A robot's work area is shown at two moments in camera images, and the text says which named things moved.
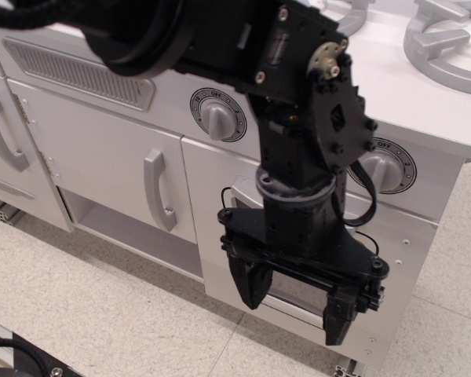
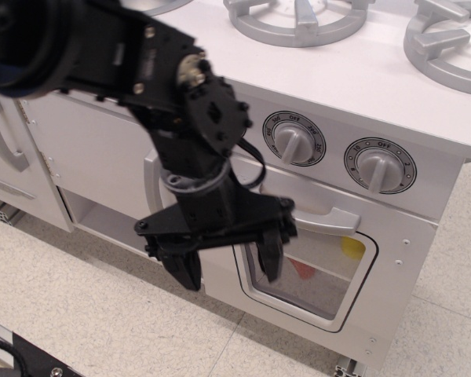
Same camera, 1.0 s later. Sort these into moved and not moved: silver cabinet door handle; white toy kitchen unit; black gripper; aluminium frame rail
Moved: black gripper
Not moved: white toy kitchen unit; aluminium frame rail; silver cabinet door handle
